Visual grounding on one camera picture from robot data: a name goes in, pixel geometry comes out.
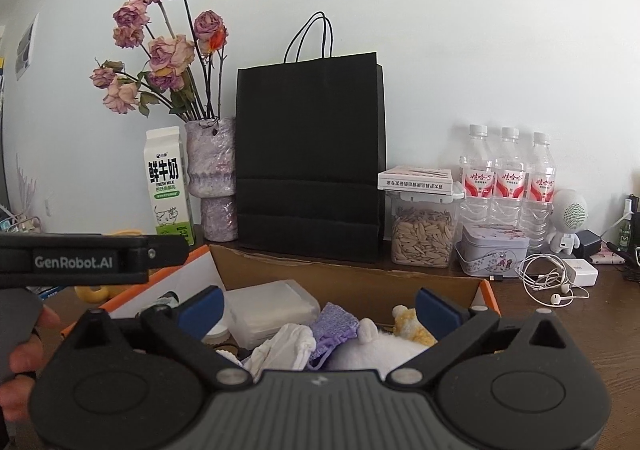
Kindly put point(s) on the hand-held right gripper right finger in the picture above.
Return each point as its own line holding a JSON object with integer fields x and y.
{"x": 436, "y": 312}

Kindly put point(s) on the clear plastic box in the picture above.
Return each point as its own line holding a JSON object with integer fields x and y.
{"x": 270, "y": 310}

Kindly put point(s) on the pink feather wall decor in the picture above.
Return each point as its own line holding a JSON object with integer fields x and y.
{"x": 25, "y": 185}

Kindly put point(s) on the clear seed container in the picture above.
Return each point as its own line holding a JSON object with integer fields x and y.
{"x": 425, "y": 235}

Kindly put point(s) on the black phone stand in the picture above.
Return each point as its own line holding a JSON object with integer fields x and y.
{"x": 635, "y": 235}

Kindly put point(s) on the clear water bottle red label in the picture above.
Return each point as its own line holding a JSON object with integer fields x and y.
{"x": 540, "y": 190}
{"x": 477, "y": 180}
{"x": 510, "y": 180}

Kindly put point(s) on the grey floral tin box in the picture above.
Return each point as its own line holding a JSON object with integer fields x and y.
{"x": 492, "y": 250}

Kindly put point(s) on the red orange cardboard box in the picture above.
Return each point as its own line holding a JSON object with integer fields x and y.
{"x": 350, "y": 280}

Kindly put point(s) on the pink flat case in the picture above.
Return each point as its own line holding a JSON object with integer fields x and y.
{"x": 607, "y": 256}

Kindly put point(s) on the purple fabric pouch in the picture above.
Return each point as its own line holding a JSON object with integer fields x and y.
{"x": 335, "y": 330}

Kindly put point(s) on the yellow mug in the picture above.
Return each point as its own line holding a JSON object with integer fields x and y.
{"x": 92, "y": 294}

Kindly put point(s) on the purple mottled vase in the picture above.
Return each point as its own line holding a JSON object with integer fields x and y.
{"x": 212, "y": 165}

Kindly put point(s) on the white green milk carton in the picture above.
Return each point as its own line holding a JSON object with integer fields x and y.
{"x": 167, "y": 185}

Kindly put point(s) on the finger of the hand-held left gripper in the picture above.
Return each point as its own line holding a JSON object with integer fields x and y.
{"x": 167, "y": 252}

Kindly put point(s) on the white robot speaker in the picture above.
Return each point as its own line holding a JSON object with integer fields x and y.
{"x": 567, "y": 215}

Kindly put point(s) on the person's left hand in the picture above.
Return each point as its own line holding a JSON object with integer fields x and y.
{"x": 22, "y": 360}

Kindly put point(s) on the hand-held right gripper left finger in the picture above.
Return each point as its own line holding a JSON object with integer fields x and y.
{"x": 201, "y": 306}

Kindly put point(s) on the dried rose bouquet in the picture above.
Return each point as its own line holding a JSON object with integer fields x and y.
{"x": 165, "y": 50}

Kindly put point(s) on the white yellow plush toy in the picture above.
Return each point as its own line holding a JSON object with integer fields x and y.
{"x": 380, "y": 350}

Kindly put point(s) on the flat white printed box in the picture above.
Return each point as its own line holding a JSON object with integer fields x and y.
{"x": 417, "y": 178}

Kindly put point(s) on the metal storage rack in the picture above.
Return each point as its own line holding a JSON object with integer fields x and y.
{"x": 17, "y": 220}

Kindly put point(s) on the white wall outlet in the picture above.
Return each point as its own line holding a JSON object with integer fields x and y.
{"x": 48, "y": 207}

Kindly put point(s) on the small green bottle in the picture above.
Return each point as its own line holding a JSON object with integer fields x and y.
{"x": 626, "y": 230}

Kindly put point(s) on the wall poster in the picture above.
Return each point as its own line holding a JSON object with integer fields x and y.
{"x": 26, "y": 48}

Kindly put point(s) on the white charger block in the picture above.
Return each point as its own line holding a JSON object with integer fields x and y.
{"x": 580, "y": 272}

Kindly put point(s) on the black power adapter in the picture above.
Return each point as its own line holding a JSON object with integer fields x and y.
{"x": 589, "y": 242}

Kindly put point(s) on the black paper bag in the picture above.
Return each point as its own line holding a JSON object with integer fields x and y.
{"x": 310, "y": 155}

